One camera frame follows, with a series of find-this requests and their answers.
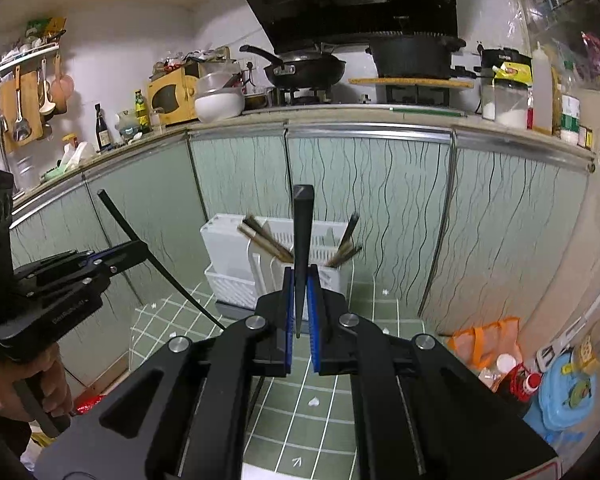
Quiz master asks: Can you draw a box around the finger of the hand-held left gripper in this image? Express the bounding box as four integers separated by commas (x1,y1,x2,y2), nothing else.
12,239,152,312

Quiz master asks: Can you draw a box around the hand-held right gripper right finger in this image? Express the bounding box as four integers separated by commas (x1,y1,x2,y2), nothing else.
307,265,559,480

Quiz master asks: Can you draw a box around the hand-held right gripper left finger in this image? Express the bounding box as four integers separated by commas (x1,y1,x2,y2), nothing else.
34,266,296,480

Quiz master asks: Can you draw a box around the long black chopstick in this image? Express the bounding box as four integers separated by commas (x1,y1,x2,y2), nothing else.
97,189,227,332
292,184,315,339

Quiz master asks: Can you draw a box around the wooden chopstick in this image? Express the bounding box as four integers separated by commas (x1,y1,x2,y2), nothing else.
242,214,294,261
236,225,288,264
325,244,364,269
336,212,361,263

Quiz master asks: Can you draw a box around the white chopstick holder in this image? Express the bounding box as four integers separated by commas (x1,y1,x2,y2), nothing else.
200,212,357,322

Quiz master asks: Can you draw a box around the person's left hand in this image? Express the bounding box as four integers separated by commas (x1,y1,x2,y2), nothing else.
0,346,75,425

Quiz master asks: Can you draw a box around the green patterned cabinet door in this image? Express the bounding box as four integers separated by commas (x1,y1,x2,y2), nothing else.
187,126,292,307
82,131,222,371
420,131,596,335
9,172,131,377
286,126,456,322

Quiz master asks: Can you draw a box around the red plastic packet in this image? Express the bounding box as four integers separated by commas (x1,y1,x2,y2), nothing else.
74,394,107,415

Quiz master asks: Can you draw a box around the green checked tablecloth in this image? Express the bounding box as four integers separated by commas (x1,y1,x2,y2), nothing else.
130,270,422,480

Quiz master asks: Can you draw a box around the white crumpled bag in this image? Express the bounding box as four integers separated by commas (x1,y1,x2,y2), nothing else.
59,141,97,172

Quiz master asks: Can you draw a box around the dark sauce bottle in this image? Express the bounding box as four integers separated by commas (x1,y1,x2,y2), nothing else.
94,103,113,154

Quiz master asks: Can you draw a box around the green glass bottle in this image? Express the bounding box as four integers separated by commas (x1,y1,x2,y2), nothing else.
133,89,152,134

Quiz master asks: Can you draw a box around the yellow microwave oven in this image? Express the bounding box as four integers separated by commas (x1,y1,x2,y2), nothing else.
147,66,202,129

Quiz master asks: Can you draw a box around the steel slotted spatula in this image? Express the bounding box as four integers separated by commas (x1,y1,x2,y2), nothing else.
10,65,34,143

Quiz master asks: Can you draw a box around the orange plastic bag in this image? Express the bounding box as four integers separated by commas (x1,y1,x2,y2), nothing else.
447,316,522,377

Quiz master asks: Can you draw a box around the white ladle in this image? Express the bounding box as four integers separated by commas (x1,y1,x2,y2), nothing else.
37,57,56,116

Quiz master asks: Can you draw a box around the stack of white bowls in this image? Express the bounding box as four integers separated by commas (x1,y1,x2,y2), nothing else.
194,72,246,124

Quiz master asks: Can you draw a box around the wooden cutting board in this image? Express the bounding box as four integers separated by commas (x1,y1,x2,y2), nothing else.
2,67,45,154

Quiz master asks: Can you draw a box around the gas stove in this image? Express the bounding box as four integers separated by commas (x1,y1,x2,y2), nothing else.
269,82,477,109

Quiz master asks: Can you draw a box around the black frying pan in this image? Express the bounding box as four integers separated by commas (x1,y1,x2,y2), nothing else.
239,44,347,89

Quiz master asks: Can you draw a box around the yellow lid jar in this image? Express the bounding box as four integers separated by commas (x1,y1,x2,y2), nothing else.
572,307,600,377

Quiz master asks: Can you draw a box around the white pipe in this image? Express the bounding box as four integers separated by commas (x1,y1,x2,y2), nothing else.
570,269,600,342

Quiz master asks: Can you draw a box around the black cooking pot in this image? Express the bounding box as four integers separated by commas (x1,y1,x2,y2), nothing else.
364,32,467,81

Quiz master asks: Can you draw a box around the clear jar of white powder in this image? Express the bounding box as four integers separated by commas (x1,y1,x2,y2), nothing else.
494,80,532,129

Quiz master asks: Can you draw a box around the yellow snack packet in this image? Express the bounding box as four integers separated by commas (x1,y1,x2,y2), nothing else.
494,61,534,86

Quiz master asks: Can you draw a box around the white squeeze bottle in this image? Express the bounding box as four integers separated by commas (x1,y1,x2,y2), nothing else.
530,41,554,137

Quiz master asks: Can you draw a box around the green label bottle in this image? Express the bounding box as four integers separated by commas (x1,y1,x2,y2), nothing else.
559,94,582,147

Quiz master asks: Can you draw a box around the black range hood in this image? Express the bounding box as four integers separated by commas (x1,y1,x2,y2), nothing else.
225,0,458,55

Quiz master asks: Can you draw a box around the black kitchen appliance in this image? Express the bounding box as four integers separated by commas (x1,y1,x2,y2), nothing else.
479,47,534,81

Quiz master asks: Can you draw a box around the wall shelf rack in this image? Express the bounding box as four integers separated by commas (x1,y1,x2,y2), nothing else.
0,41,62,84

